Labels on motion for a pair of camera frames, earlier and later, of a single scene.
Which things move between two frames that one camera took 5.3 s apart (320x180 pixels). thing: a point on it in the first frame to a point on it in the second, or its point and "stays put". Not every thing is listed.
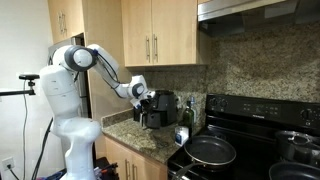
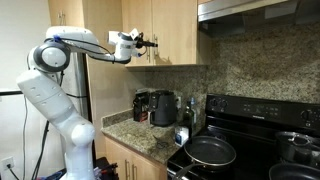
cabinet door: x=174 y=31 stays put
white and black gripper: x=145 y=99 to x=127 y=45
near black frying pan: x=212 y=152 stays put
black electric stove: x=251 y=124 stays put
